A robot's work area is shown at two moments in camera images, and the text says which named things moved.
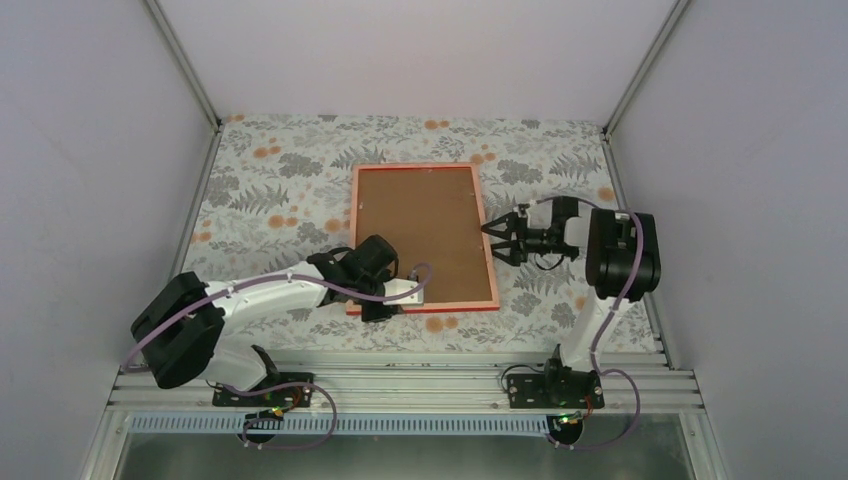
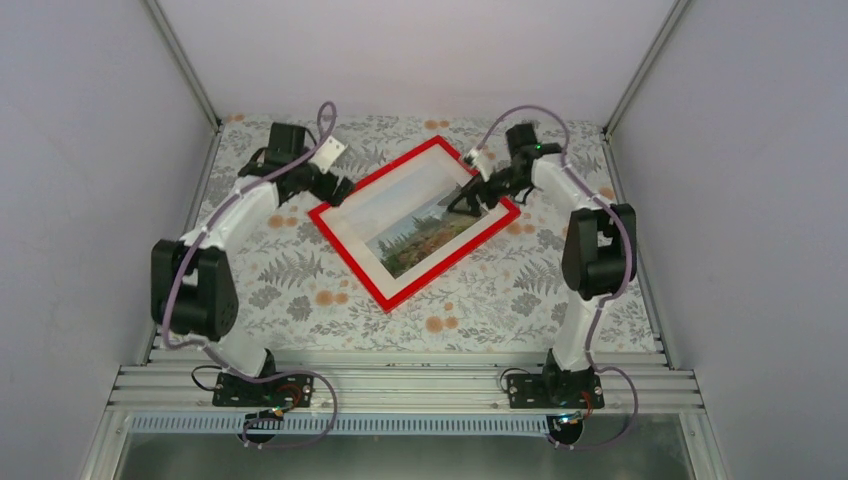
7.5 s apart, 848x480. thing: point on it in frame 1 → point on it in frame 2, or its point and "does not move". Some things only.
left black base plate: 293,395 does not move
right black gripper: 518,252 → 477,188
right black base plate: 558,390 does not move
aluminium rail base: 426,378 does not move
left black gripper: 369,315 → 341,192
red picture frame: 444,306 → 314,213
